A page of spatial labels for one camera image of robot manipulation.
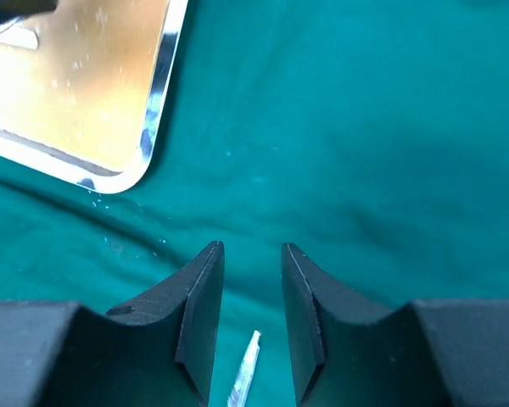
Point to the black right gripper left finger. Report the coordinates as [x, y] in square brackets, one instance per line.
[156, 349]

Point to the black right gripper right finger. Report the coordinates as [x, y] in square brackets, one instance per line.
[349, 350]

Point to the steel tweezers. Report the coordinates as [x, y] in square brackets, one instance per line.
[240, 389]

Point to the dark green surgical cloth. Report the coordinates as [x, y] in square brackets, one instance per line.
[372, 134]

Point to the steel tray with brown liner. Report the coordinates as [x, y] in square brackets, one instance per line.
[85, 106]

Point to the steel scalpel handle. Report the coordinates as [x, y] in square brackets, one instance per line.
[17, 36]

